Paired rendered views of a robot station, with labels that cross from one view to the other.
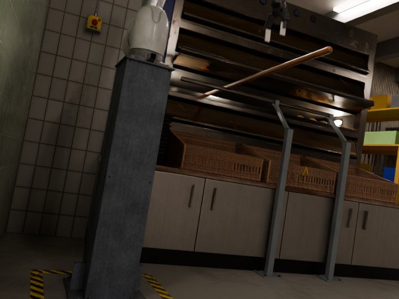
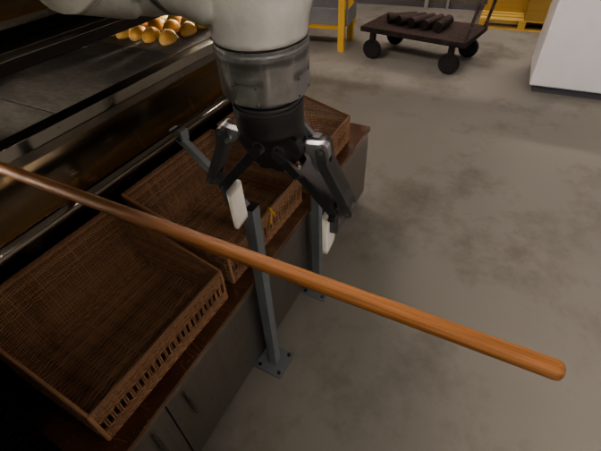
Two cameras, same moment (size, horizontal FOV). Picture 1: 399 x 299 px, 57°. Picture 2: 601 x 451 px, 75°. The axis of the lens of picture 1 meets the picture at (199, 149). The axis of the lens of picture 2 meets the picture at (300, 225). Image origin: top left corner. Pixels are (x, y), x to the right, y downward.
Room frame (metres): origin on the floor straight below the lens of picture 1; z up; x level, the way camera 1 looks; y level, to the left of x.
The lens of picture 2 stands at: (1.60, -0.05, 1.72)
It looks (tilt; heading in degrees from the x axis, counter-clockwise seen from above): 42 degrees down; 319
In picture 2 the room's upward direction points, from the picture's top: 3 degrees counter-clockwise
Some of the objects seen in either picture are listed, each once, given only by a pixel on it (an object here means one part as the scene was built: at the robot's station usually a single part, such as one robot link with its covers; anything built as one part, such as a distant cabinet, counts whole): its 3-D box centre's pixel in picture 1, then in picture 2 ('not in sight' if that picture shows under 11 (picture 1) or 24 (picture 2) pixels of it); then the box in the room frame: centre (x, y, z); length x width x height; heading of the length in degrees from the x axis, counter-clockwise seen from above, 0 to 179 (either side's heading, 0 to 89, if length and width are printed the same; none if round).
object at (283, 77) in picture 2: not in sight; (264, 65); (1.91, -0.29, 1.58); 0.09 x 0.09 x 0.06
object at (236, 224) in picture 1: (263, 222); (224, 287); (2.72, -0.54, 0.29); 2.42 x 0.56 x 0.58; 110
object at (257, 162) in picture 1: (212, 153); (110, 306); (2.58, -0.09, 0.72); 0.56 x 0.49 x 0.28; 108
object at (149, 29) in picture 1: (149, 31); not in sight; (1.64, 0.31, 1.17); 0.18 x 0.16 x 0.22; 22
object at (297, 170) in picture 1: (285, 167); (221, 198); (2.79, -0.66, 0.72); 0.56 x 0.49 x 0.28; 109
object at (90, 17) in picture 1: (94, 24); not in sight; (2.48, 0.85, 1.46); 0.10 x 0.07 x 0.10; 110
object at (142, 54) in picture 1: (146, 60); not in sight; (1.61, 0.29, 1.03); 0.22 x 0.18 x 0.06; 24
